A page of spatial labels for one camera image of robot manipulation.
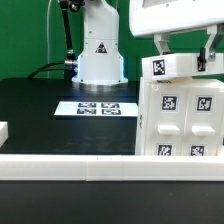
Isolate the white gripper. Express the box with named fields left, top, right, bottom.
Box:
left=129, top=0, right=224, bottom=72

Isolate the white cabinet top block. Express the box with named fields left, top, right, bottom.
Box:
left=142, top=53, right=224, bottom=80

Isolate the white cabinet door panel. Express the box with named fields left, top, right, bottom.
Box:
left=145, top=84, right=186, bottom=156
left=182, top=86, right=224, bottom=156

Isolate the white cabinet body box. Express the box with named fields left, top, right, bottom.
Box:
left=135, top=78, right=224, bottom=156

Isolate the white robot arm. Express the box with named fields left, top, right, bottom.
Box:
left=76, top=0, right=224, bottom=85

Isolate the white fiducial marker sheet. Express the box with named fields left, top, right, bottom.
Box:
left=54, top=101, right=138, bottom=117

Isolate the black cable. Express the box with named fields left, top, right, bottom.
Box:
left=27, top=61, right=74, bottom=80

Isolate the white U-shaped fence frame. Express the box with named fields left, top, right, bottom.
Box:
left=0, top=121, right=224, bottom=182

